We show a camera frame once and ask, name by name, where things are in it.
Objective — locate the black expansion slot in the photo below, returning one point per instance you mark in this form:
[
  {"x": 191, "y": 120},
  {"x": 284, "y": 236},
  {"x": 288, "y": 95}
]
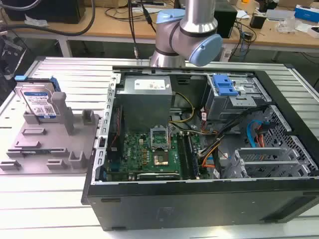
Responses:
[{"x": 157, "y": 176}]

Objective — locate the grey power supply unit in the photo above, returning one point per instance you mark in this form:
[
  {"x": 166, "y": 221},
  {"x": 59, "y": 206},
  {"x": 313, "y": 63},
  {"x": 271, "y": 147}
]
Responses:
[{"x": 147, "y": 104}]

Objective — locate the metal disk bay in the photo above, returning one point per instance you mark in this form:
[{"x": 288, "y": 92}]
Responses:
[{"x": 264, "y": 159}]

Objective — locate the black open PC case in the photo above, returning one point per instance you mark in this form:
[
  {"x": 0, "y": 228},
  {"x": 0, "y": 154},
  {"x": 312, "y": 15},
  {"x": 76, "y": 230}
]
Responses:
[{"x": 189, "y": 204}]

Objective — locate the CPU socket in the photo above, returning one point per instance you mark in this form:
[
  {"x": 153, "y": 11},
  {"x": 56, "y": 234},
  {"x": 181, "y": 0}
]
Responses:
[{"x": 160, "y": 158}]

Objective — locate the blue drive latch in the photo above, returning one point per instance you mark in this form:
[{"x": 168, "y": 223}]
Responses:
[{"x": 224, "y": 85}]

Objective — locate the hard disk in blue carrier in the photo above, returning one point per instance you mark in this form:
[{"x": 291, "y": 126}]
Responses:
[{"x": 37, "y": 99}]

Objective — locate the black RAM slot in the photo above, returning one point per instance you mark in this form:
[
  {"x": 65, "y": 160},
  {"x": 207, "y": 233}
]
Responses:
[
  {"x": 183, "y": 156},
  {"x": 193, "y": 156}
]

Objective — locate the silver drive cage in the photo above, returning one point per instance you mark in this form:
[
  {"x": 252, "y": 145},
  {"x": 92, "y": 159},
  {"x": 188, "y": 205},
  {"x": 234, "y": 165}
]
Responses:
[{"x": 234, "y": 102}]

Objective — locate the black equipment case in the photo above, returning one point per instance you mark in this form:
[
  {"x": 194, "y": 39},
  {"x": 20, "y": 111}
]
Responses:
[{"x": 49, "y": 10}]

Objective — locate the grey plastic parts rack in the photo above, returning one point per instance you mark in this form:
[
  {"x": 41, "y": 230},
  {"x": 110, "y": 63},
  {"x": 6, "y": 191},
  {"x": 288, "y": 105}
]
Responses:
[{"x": 49, "y": 147}]

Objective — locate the wooden desk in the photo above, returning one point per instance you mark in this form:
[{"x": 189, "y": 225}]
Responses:
[{"x": 119, "y": 25}]

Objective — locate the small black device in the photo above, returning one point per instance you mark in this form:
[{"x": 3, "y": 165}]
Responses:
[{"x": 256, "y": 21}]

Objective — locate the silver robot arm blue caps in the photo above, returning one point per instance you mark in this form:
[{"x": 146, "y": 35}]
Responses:
[{"x": 189, "y": 30}]

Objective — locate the blue white cardboard box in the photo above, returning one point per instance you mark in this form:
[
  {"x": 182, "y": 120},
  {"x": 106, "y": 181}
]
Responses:
[{"x": 306, "y": 12}]

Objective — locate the black box on desk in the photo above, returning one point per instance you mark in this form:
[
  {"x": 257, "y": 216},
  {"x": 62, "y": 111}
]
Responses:
[{"x": 225, "y": 20}]

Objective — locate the green motherboard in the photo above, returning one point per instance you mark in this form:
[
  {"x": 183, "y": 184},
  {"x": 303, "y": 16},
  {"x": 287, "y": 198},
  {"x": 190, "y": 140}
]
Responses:
[{"x": 149, "y": 154}]

